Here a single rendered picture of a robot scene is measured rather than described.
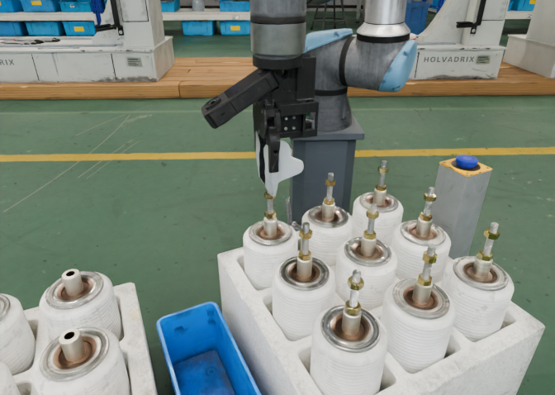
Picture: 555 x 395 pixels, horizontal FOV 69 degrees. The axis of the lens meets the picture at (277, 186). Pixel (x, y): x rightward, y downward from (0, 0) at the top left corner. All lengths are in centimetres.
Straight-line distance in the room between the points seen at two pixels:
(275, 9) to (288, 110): 13
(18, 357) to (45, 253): 58
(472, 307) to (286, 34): 46
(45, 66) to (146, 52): 59
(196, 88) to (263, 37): 191
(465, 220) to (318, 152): 38
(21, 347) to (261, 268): 36
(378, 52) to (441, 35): 191
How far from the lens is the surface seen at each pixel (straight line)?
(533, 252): 127
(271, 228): 68
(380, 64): 94
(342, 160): 105
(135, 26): 260
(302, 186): 107
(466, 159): 86
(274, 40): 55
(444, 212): 89
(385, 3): 93
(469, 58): 275
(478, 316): 68
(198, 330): 80
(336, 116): 102
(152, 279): 103
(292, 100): 59
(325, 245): 73
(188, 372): 83
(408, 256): 72
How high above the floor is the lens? 65
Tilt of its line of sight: 28 degrees down
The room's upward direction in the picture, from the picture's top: straight up
